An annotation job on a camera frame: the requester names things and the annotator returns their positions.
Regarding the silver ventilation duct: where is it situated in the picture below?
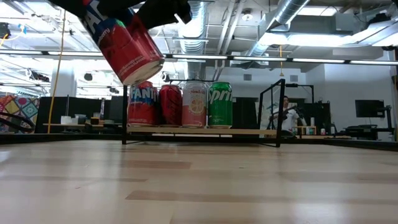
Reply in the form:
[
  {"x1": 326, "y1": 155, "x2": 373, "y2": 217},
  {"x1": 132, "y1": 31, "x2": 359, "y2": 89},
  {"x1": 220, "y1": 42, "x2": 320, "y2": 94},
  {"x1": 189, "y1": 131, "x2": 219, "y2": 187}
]
[
  {"x1": 248, "y1": 0, "x2": 312, "y2": 57},
  {"x1": 172, "y1": 0, "x2": 208, "y2": 82}
]

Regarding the green Sprite can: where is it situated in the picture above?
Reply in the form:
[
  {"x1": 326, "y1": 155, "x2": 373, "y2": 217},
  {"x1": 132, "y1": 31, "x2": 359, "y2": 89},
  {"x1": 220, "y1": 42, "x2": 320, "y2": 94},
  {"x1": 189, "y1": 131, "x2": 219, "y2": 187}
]
[{"x1": 207, "y1": 81, "x2": 234, "y2": 129}]

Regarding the yellow hanging cable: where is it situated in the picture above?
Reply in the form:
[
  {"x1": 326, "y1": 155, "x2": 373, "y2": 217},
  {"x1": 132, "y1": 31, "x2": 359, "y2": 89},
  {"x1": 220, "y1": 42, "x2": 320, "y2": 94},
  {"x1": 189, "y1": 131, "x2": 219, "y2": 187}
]
[{"x1": 46, "y1": 9, "x2": 68, "y2": 134}]

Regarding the black bar with light strips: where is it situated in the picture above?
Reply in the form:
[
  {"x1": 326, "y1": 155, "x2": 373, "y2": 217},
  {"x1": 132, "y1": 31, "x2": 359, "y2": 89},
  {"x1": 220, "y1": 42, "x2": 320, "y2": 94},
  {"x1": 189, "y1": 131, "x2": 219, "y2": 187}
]
[{"x1": 0, "y1": 49, "x2": 398, "y2": 67}]

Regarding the red Coca-Cola can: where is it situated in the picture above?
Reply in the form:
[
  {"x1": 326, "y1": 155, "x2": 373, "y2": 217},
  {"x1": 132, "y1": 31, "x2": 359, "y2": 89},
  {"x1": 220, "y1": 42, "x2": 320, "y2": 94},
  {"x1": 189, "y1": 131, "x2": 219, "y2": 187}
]
[{"x1": 159, "y1": 84, "x2": 183, "y2": 127}]

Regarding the black wire tray rack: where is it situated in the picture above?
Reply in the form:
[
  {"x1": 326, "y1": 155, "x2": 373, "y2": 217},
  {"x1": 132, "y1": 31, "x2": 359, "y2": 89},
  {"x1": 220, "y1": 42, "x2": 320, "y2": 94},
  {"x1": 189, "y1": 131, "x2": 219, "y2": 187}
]
[{"x1": 121, "y1": 78, "x2": 286, "y2": 148}]

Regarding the white smoke detector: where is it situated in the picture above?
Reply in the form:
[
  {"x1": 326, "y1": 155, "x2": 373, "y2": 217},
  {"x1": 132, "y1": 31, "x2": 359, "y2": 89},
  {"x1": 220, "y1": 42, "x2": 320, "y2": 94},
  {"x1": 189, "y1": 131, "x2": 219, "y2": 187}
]
[{"x1": 241, "y1": 8, "x2": 254, "y2": 22}]

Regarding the black monitor on stand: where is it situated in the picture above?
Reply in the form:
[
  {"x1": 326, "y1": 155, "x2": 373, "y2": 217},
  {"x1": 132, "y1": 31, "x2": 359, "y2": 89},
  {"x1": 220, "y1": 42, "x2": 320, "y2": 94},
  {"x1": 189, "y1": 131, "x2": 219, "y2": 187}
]
[{"x1": 354, "y1": 99, "x2": 393, "y2": 131}]

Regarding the colourful patterned partition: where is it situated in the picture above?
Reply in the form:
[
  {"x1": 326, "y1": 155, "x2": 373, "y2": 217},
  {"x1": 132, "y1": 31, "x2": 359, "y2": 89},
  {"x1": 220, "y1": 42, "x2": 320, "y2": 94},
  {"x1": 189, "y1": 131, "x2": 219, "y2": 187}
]
[{"x1": 0, "y1": 95, "x2": 40, "y2": 134}]

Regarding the silver beverage can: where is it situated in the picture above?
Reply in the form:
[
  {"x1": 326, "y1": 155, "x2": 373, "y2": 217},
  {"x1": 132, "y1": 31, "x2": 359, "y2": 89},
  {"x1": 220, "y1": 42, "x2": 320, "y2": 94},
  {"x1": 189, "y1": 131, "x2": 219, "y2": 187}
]
[{"x1": 182, "y1": 81, "x2": 208, "y2": 129}]

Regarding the black desk with equipment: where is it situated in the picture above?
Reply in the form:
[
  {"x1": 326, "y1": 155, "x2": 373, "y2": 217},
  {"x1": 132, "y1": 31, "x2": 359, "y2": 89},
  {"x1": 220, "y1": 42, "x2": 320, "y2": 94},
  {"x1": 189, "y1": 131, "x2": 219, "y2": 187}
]
[{"x1": 335, "y1": 123, "x2": 396, "y2": 141}]

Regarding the black ceiling device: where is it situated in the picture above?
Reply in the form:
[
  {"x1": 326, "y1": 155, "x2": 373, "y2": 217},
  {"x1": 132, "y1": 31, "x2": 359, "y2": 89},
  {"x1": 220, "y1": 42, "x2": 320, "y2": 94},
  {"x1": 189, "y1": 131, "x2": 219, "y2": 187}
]
[{"x1": 0, "y1": 22, "x2": 11, "y2": 40}]

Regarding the person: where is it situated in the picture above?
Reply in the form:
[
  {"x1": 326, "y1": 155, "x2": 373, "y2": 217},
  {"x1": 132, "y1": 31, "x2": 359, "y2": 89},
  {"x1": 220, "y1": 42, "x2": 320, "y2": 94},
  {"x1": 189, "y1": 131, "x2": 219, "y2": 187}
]
[{"x1": 269, "y1": 95, "x2": 308, "y2": 137}]

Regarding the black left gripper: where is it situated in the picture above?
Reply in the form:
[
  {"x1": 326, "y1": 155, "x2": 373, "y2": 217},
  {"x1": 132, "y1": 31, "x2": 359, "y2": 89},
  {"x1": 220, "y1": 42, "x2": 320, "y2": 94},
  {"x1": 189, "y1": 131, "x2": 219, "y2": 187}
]
[{"x1": 46, "y1": 0, "x2": 193, "y2": 30}]

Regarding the black metal frame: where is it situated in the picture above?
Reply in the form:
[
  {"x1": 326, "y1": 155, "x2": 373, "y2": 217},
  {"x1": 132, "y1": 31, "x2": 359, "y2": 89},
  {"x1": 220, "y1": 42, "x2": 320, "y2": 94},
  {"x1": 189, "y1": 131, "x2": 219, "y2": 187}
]
[{"x1": 285, "y1": 83, "x2": 315, "y2": 104}]

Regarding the black curved cable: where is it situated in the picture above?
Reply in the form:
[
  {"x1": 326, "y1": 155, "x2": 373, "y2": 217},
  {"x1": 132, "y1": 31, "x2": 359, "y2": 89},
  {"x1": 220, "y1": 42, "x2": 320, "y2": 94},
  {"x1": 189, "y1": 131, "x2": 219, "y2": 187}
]
[{"x1": 0, "y1": 111, "x2": 36, "y2": 133}]

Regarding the wooden desk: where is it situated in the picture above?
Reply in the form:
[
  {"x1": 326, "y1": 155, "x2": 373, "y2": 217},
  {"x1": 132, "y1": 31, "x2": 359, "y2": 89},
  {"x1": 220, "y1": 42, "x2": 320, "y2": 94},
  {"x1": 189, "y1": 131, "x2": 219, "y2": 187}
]
[{"x1": 42, "y1": 123, "x2": 105, "y2": 128}]

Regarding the yellow hanging pull cord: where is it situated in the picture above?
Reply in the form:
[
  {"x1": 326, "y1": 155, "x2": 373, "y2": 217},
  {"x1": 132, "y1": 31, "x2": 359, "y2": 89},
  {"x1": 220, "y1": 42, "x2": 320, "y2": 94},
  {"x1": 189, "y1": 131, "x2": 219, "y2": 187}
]
[{"x1": 279, "y1": 45, "x2": 285, "y2": 78}]

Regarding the red can with black label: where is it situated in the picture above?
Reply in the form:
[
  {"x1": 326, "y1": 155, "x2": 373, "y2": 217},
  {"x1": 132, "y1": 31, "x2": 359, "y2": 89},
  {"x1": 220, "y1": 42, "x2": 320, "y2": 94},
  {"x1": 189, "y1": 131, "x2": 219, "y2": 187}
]
[{"x1": 79, "y1": 0, "x2": 165, "y2": 86}]

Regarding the orange Fanta can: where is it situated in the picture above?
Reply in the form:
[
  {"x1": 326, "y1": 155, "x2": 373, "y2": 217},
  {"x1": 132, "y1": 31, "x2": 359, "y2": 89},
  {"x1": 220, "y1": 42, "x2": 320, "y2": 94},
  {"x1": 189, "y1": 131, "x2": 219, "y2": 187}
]
[{"x1": 127, "y1": 81, "x2": 160, "y2": 127}]

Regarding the white box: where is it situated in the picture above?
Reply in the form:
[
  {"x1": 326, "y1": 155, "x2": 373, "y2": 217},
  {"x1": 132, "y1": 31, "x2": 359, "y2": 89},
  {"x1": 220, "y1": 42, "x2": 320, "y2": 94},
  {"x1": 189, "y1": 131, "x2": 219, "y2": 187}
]
[{"x1": 60, "y1": 115, "x2": 79, "y2": 126}]

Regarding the small wooden shelf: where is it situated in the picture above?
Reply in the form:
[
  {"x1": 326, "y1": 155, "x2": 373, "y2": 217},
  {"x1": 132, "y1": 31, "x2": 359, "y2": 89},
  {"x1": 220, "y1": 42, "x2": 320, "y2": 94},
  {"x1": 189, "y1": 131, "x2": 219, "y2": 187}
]
[{"x1": 296, "y1": 124, "x2": 318, "y2": 139}]

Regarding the black partition panel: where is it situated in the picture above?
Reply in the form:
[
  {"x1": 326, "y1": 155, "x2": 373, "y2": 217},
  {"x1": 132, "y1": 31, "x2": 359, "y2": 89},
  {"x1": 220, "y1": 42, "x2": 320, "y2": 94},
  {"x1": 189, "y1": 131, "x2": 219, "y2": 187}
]
[
  {"x1": 35, "y1": 96, "x2": 125, "y2": 134},
  {"x1": 232, "y1": 97, "x2": 259, "y2": 130},
  {"x1": 303, "y1": 102, "x2": 331, "y2": 138}
]

